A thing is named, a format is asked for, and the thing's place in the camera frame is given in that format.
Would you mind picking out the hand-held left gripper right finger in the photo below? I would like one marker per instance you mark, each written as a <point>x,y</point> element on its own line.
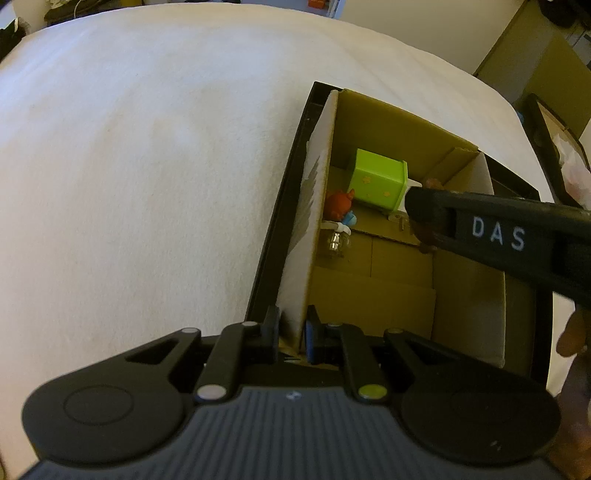
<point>311,339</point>

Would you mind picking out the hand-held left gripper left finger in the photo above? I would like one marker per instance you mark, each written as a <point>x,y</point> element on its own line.
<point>273,333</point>

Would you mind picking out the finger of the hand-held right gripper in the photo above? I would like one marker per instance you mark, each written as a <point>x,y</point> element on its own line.
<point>429,210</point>

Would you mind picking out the green cube toy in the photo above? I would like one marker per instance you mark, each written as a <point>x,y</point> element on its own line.
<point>376,177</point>

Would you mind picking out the cardboard box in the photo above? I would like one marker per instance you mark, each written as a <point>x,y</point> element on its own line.
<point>397,281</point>

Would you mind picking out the blue toy figure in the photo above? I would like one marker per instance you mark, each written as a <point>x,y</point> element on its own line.
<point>351,218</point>

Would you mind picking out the black shallow tray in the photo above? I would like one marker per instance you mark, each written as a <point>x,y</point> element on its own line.
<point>281,207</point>

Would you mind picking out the person's right forearm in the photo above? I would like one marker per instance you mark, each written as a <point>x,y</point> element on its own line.
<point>575,415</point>

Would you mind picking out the person's right hand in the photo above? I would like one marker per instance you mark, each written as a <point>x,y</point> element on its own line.
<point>572,334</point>

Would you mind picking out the orange toy figure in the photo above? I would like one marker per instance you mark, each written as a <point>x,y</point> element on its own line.
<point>338,205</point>

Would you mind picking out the clear glass bulb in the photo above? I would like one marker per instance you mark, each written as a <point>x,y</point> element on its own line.
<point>336,242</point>

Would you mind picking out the black framed tray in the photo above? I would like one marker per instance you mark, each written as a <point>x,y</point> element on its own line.
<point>547,134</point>

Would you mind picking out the flat cardboard sheet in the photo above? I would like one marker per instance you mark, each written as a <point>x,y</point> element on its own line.
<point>540,50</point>

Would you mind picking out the orange box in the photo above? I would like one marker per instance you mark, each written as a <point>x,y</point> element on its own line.
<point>316,2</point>

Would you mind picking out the pile of clutter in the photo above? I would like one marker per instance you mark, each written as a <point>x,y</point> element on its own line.
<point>69,9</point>

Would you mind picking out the dark cloth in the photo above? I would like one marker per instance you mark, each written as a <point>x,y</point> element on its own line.
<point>11,39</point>

